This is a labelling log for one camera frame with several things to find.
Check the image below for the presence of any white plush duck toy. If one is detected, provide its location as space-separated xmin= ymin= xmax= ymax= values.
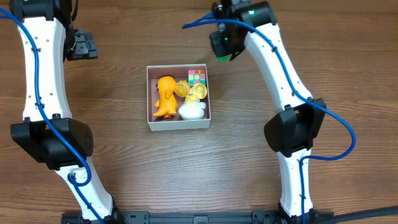
xmin=178 ymin=83 xmax=208 ymax=121

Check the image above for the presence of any thick black cable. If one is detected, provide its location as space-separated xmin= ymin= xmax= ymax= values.
xmin=323 ymin=205 xmax=398 ymax=224

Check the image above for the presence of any green round disc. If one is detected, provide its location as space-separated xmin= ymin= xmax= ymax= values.
xmin=215 ymin=55 xmax=229 ymax=63

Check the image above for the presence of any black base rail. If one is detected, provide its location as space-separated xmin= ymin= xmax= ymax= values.
xmin=60 ymin=210 xmax=335 ymax=224

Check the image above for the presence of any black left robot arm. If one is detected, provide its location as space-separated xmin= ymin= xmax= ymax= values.
xmin=1 ymin=0 xmax=124 ymax=223

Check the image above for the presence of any white box pink interior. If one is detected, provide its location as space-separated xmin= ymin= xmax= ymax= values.
xmin=147 ymin=64 xmax=211 ymax=131

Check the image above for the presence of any yellow round disc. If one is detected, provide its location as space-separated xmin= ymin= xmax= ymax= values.
xmin=174 ymin=80 xmax=191 ymax=98

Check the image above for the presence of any multicolour puzzle cube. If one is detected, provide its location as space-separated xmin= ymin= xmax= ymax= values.
xmin=188 ymin=70 xmax=206 ymax=86

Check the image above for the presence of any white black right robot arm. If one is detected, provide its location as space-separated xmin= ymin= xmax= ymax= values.
xmin=207 ymin=1 xmax=326 ymax=223

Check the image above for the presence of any orange dinosaur figure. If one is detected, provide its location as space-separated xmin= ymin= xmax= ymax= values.
xmin=154 ymin=76 xmax=178 ymax=119

